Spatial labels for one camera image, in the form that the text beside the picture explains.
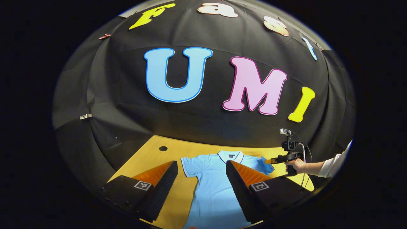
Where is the black backdrop cloth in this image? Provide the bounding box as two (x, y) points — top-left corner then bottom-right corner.
(52, 0), (356, 204)

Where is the light blue T-shirt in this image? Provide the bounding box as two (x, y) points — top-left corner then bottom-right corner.
(181, 150), (274, 229)

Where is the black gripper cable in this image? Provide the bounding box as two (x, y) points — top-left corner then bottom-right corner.
(293, 131), (314, 189)

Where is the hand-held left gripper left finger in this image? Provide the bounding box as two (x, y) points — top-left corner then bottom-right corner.
(99, 161), (179, 223)

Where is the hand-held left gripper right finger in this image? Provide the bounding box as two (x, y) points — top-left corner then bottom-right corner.
(226, 160), (314, 224)

